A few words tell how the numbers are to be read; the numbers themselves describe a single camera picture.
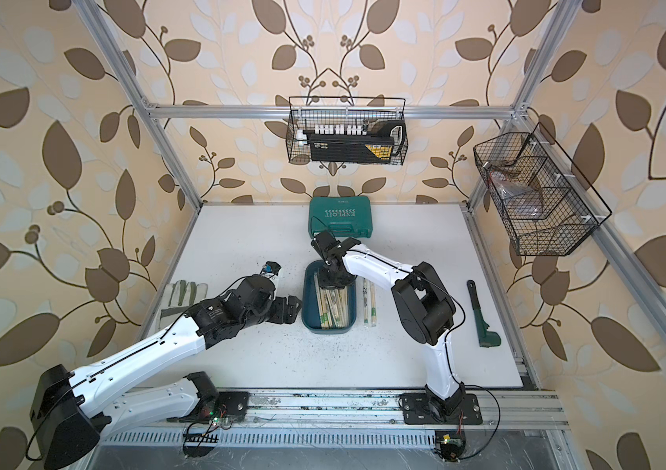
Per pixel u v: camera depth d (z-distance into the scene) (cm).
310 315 91
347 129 83
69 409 39
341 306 91
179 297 94
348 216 112
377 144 83
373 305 94
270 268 70
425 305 51
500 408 68
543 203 72
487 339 85
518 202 71
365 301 94
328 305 92
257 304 60
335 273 68
